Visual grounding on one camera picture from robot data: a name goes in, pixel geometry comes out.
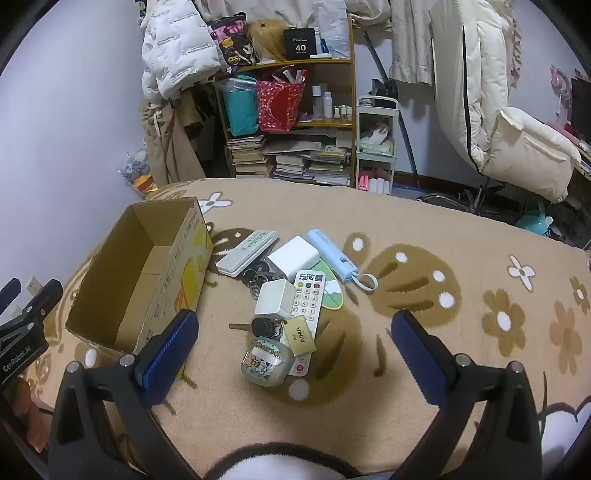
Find cartoon print bag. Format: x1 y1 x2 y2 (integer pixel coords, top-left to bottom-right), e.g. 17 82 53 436
210 14 259 70

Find red gift bag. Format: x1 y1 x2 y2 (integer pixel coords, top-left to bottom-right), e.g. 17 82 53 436
256 69 308 134

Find black monitor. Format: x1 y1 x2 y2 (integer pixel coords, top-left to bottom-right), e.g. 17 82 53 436
570 76 591 134

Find white plastic bag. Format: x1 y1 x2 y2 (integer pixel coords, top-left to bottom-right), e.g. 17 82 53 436
316 0 352 58

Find tissue packs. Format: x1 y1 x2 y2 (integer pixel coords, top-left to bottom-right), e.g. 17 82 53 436
359 121 395 155

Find light blue power bank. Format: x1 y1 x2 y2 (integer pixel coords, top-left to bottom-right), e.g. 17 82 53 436
307 228 377 292

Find pink and white bottles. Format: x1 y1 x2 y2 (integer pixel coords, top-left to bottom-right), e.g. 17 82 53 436
356 170 392 195

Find pile of books and papers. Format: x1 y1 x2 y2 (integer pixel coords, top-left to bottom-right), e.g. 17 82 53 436
263 129 354 186

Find blond wig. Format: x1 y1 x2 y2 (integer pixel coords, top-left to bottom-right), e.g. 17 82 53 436
247 19 287 63

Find black box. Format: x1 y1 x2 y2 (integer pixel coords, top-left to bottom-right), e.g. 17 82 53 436
283 28 319 61

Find wooden bookshelf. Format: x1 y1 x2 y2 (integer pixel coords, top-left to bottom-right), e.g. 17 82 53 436
215 18 357 185

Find black chair base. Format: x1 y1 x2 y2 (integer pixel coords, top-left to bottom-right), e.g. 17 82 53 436
416 182 504 217

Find white puffer jacket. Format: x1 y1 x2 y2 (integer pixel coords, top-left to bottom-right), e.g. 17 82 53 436
141 0 222 100

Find white square box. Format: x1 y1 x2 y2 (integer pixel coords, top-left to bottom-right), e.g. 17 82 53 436
254 279 297 320

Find black rack pole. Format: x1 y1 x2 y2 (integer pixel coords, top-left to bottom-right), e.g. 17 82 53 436
365 30 416 176

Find brown cardboard box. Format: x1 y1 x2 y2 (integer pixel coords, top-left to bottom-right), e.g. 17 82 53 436
65 197 215 381

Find black car key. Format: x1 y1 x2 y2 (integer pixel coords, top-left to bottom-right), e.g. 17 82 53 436
229 316 287 340

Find bag of plush toys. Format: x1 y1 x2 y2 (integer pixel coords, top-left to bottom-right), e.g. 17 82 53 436
117 148 158 195

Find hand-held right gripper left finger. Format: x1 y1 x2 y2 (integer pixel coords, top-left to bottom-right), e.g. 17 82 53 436
47 309 200 480

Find pink headband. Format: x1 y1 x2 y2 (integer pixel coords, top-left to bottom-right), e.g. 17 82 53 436
549 65 573 100

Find white storage cart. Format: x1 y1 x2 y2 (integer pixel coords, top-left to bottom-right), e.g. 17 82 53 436
355 95 400 195

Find green oval card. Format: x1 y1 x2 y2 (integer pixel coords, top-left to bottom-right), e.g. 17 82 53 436
318 263 345 309

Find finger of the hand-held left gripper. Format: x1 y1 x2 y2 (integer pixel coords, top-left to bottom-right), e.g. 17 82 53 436
13 279 64 331
0 277 23 306

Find beige flower print blanket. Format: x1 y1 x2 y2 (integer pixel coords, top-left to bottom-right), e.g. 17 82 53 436
23 178 591 480

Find silver sticker earphone case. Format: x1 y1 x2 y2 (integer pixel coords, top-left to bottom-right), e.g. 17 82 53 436
240 339 294 387

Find stack of brown books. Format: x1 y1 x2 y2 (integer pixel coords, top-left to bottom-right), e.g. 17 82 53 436
226 134 273 178

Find teal plastic object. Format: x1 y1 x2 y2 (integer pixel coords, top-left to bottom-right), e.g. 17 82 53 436
515 210 555 237

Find gold rectangular tag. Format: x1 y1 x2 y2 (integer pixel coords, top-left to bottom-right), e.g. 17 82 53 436
281 316 317 357

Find teal bag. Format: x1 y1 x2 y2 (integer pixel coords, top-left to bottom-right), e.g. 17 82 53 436
217 76 259 137

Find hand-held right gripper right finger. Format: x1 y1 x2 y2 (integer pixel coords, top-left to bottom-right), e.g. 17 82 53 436
390 309 543 480

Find cream puffer coat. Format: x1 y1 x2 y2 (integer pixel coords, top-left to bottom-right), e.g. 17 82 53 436
429 0 583 204

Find white remote control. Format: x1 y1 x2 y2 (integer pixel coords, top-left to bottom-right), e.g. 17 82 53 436
286 270 327 377

